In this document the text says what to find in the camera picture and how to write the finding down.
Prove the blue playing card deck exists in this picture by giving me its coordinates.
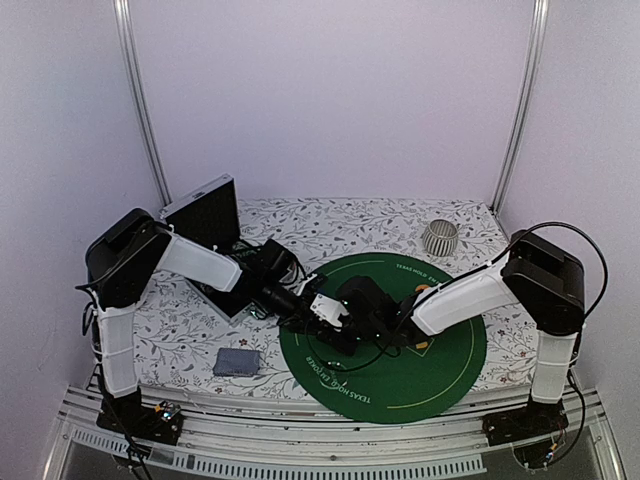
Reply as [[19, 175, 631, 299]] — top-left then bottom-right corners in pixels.
[[213, 348, 261, 377]]

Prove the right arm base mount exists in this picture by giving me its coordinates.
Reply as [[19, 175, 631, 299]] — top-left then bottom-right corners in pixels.
[[482, 400, 569, 469]]

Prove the aluminium poker chip case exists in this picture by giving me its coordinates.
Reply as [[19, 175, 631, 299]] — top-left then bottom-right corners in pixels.
[[159, 174, 250, 326]]

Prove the round green poker mat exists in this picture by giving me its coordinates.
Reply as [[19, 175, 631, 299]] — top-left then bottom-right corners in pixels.
[[279, 252, 487, 424]]

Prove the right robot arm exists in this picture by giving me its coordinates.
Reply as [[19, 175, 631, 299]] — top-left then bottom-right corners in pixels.
[[311, 230, 585, 436]]

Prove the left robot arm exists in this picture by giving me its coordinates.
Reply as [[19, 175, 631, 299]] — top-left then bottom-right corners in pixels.
[[75, 208, 320, 434]]

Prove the clear dealer button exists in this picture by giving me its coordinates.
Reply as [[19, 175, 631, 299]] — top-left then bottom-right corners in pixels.
[[319, 361, 349, 390]]

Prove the left aluminium corner post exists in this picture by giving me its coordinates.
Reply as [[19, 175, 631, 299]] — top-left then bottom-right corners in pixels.
[[113, 0, 172, 206]]

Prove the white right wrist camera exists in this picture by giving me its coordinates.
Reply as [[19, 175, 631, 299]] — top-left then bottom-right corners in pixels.
[[310, 294, 348, 329]]

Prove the aluminium corner post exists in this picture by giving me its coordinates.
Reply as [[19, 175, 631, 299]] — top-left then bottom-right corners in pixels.
[[113, 0, 172, 206], [490, 0, 550, 216]]

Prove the right aluminium corner post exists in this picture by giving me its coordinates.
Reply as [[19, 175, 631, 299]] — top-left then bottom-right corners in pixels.
[[490, 0, 550, 216]]

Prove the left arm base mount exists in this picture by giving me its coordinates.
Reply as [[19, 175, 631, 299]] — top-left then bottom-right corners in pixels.
[[96, 392, 184, 446]]

